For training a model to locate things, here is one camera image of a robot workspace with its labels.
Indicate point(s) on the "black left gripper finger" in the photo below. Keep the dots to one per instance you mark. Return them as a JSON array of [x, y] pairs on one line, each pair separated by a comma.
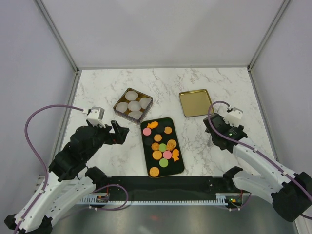
[[119, 138], [120, 131]]

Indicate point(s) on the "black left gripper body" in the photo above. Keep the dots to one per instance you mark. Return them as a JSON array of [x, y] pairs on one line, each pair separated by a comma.
[[103, 135]]

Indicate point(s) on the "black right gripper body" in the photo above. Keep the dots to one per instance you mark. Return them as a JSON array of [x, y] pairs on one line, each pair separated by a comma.
[[229, 126]]

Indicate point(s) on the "black sandwich cookie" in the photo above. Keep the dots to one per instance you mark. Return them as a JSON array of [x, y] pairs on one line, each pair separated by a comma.
[[160, 129], [148, 141]]

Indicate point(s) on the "square cookie tin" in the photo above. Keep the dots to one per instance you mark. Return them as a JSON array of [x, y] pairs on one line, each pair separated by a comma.
[[125, 115]]

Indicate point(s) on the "orange scalloped cookie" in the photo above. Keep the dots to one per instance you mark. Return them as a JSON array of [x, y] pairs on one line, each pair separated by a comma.
[[158, 137]]

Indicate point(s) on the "orange swirl cookie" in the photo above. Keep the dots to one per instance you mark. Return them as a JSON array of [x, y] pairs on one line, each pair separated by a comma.
[[170, 148], [155, 146]]

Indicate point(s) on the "gold tin lid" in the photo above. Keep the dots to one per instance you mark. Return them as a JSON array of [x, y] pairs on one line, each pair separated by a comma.
[[195, 103]]

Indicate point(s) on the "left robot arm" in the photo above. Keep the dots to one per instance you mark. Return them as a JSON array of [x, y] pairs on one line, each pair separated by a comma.
[[48, 204]]

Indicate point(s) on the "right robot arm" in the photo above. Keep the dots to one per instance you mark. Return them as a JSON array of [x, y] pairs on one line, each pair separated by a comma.
[[289, 193]]

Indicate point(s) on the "white paper cup bottom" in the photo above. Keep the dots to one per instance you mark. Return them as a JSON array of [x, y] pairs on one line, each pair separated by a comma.
[[135, 114]]

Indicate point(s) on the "pink sandwich cookie top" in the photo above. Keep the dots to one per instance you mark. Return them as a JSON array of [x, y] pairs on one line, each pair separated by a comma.
[[147, 131]]

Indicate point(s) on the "pink sandwich cookie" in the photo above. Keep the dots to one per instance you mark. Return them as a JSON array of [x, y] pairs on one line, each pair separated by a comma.
[[167, 155], [147, 131]]

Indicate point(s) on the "white paper cup left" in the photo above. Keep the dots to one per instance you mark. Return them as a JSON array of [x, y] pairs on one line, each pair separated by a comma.
[[122, 107]]

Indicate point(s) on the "orange fish cookie top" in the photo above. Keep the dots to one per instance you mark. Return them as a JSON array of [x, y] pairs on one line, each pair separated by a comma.
[[152, 125]]

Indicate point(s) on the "orange fish cookie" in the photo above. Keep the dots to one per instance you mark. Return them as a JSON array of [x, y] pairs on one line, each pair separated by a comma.
[[175, 155], [152, 125]]

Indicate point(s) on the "white paper cup right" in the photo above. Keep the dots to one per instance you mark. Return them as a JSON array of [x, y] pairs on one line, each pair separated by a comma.
[[144, 102]]

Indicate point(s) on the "white paper cup top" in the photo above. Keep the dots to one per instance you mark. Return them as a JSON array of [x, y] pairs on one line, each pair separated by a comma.
[[131, 95]]

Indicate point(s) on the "orange dotted biscuit middle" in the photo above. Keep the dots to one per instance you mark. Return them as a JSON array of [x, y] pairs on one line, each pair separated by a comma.
[[157, 155]]

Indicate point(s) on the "orange dotted biscuit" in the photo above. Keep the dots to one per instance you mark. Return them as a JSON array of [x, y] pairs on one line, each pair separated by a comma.
[[157, 155], [172, 142], [154, 172]]

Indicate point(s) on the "green sandwich cookie upper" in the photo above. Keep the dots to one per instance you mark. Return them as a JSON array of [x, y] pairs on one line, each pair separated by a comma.
[[162, 147]]

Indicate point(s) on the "green sandwich cookie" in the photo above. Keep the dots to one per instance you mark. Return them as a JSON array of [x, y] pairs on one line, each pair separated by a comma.
[[163, 163], [162, 147]]

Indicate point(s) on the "orange dotted biscuit bottom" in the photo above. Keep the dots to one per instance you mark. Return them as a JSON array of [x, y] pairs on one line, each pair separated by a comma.
[[154, 172]]

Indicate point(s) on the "black rectangular tray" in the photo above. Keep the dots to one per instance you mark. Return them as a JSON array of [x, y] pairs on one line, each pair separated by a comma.
[[173, 168]]

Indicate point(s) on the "pink sandwich cookie lower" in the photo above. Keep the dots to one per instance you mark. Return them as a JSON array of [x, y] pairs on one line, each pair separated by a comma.
[[167, 155]]

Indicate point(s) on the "orange dotted biscuit right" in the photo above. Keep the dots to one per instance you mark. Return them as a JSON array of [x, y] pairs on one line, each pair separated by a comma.
[[172, 142]]

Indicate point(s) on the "green sandwich cookie lower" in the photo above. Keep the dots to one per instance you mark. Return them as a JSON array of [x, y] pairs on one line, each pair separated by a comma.
[[163, 163]]

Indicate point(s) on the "orange fish cookie lower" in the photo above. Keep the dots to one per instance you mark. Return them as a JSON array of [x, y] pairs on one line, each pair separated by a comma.
[[175, 155]]

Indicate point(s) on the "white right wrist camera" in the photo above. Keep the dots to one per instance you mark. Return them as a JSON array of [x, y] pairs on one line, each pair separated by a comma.
[[233, 116]]

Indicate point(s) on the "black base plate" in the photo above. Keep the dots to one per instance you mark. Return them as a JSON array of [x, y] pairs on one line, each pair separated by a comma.
[[174, 187]]

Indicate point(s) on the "white slotted cable duct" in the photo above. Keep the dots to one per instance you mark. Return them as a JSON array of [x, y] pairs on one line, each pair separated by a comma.
[[217, 200]]

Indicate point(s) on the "aluminium frame right post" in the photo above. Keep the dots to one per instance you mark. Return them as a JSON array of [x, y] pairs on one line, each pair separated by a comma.
[[279, 14]]

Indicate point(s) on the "aluminium frame post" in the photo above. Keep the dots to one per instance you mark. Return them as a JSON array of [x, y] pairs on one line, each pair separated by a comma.
[[279, 14], [50, 23]]

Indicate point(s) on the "aluminium frame left post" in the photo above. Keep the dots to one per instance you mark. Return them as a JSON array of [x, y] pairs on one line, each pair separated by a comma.
[[50, 23]]

